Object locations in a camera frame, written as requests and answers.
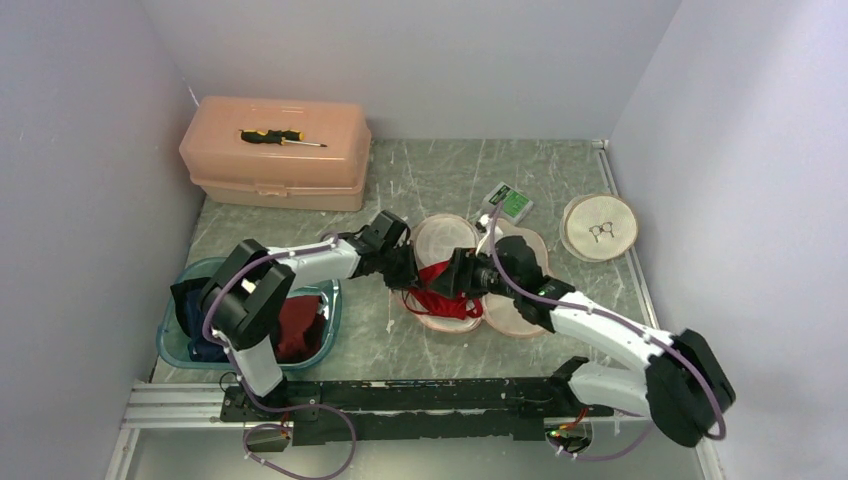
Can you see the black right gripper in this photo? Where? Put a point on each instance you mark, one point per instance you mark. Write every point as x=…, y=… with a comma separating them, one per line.
x=457, y=276

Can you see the red cloth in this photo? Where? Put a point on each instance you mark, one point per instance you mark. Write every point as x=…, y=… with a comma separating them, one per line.
x=302, y=326

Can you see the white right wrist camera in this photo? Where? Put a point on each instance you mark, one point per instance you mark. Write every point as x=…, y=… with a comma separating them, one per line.
x=490, y=233

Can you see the pink plastic storage box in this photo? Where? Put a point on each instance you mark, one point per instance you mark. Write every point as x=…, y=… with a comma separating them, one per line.
x=287, y=176

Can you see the white green small box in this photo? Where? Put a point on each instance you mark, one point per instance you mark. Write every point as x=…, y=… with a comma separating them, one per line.
x=515, y=206

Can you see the black yellow screwdriver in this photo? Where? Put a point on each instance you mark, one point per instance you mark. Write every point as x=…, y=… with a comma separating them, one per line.
x=277, y=137

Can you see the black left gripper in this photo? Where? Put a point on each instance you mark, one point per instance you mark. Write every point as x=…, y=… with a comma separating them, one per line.
x=408, y=277

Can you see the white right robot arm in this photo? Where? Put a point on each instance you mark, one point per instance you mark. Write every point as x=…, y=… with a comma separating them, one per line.
x=675, y=380

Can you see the round white mesh pouch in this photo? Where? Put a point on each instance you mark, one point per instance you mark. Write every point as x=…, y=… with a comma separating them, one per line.
x=598, y=227

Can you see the dark blue cloth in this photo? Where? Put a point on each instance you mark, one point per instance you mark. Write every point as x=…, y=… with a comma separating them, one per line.
x=186, y=297

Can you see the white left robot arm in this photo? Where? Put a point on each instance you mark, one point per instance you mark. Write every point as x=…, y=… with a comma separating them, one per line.
x=242, y=301

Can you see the red satin bra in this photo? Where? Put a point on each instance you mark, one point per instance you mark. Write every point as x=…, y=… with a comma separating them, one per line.
x=424, y=301

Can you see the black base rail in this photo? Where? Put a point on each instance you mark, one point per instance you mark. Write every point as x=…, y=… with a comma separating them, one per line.
x=319, y=412

